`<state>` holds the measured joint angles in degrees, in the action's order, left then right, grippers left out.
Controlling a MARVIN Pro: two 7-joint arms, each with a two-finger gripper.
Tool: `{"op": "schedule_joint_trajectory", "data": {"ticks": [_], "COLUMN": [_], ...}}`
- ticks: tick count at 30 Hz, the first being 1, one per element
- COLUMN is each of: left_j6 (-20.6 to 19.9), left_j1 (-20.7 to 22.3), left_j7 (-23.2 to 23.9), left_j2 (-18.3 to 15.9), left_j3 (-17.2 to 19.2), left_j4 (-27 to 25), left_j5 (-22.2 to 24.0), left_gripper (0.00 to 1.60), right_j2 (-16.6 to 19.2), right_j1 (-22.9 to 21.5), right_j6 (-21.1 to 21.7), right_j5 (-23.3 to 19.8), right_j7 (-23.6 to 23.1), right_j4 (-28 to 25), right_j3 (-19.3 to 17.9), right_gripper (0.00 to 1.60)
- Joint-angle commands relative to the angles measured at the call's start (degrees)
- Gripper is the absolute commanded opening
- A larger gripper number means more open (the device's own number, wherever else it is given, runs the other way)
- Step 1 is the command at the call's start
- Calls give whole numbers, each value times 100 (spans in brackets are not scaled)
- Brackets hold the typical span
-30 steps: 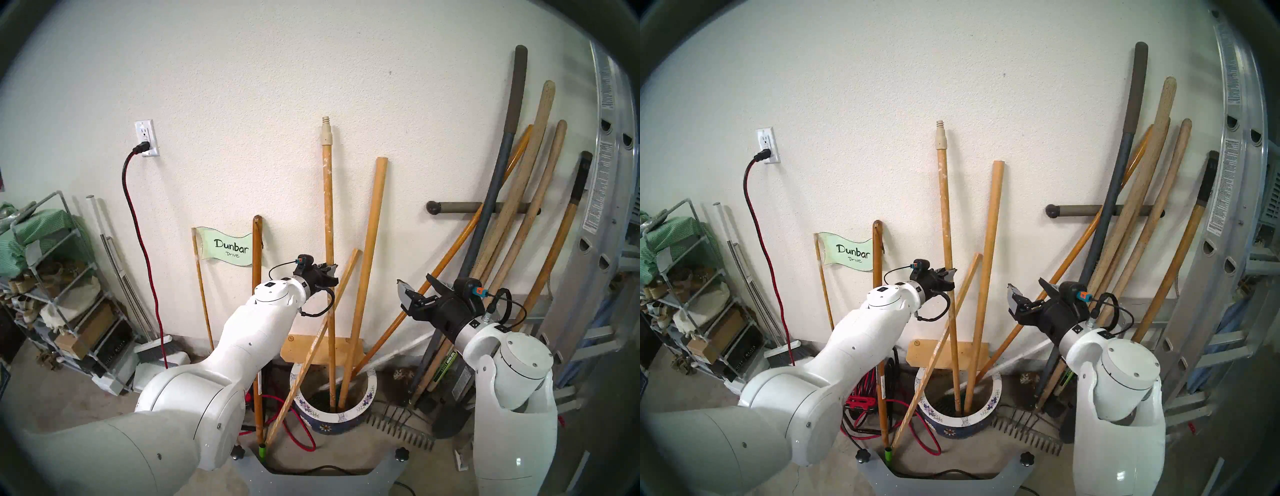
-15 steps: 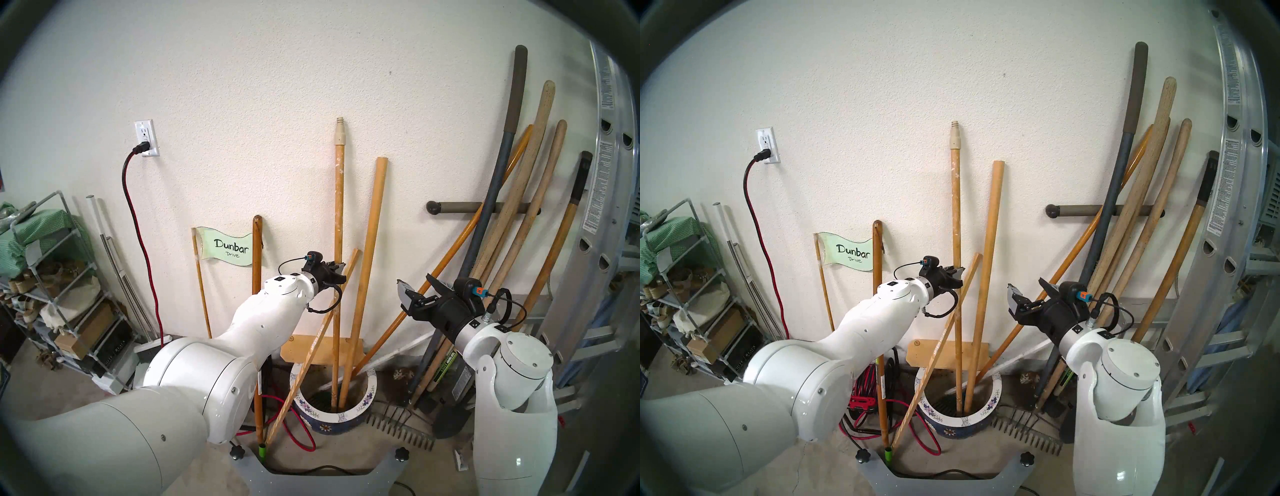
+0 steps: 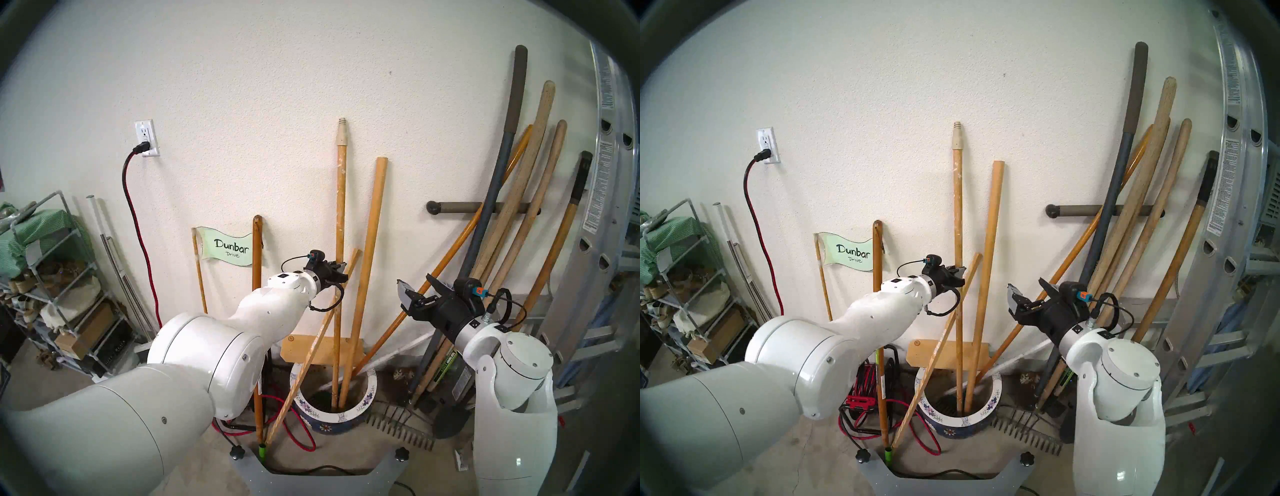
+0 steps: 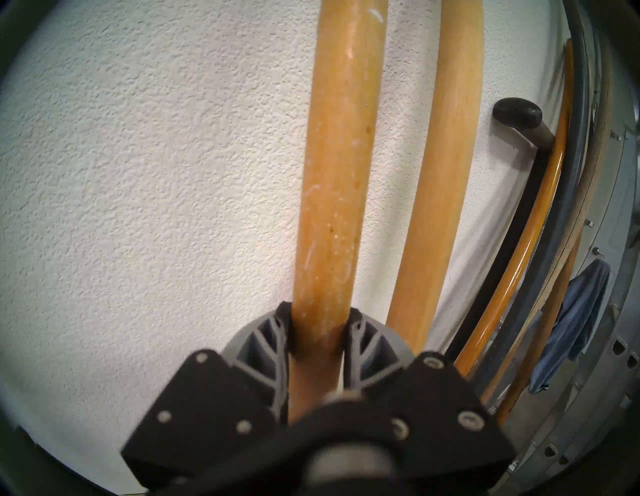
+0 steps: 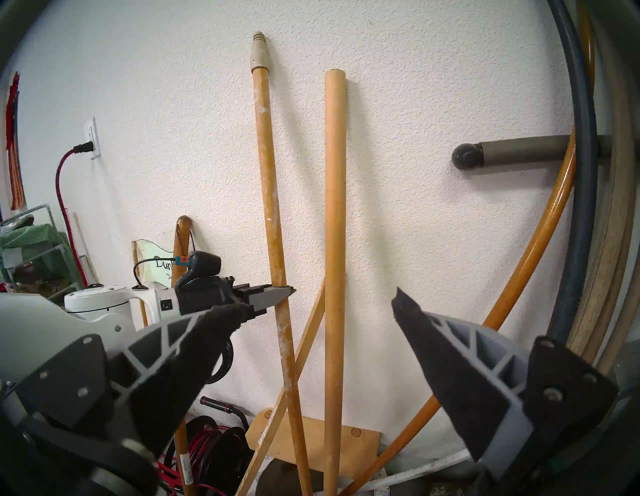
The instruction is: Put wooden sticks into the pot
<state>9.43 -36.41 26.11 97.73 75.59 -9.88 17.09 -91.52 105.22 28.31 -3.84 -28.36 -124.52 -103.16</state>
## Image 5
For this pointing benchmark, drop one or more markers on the grey wall hook bar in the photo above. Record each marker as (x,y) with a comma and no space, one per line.
(520,150)

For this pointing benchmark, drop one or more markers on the green checked cloth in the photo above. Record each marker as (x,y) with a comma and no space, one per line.
(30,240)

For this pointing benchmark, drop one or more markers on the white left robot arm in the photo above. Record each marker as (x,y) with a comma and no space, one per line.
(75,315)

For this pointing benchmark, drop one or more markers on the red hanging fabric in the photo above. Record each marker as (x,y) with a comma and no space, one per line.
(15,150)

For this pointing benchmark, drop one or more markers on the blue shaft with grey grip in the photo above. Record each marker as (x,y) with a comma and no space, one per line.
(587,200)

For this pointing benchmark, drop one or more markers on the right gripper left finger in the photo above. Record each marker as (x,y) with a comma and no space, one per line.
(150,370)

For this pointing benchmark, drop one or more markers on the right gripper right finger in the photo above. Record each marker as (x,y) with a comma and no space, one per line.
(475,380)

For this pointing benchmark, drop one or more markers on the white plastic pipe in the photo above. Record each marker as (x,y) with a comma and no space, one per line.
(425,470)

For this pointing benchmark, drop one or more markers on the thin flat wooden slat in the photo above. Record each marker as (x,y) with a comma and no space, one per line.
(300,360)

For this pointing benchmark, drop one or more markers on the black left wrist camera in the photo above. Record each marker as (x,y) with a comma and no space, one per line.
(205,262)

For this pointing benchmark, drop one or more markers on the paint-speckled pole with threaded tip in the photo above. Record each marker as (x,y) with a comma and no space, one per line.
(267,175)

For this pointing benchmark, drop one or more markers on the small plywood board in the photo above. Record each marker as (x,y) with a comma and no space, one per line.
(310,440)

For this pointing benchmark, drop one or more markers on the green Dunbar Drive sign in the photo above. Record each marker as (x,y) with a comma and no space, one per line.
(152,265)

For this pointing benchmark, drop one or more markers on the bundle of metal rods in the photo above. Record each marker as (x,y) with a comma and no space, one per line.
(85,267)

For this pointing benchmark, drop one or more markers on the thick plain wooden dowel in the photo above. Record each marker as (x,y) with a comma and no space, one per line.
(335,200)

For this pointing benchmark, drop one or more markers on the grey metal shoe rack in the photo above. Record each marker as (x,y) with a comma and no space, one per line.
(35,250)

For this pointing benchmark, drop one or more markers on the white wall outlet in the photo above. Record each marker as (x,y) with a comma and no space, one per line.
(93,137)

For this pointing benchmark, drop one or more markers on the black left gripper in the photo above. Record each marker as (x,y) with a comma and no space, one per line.
(210,297)

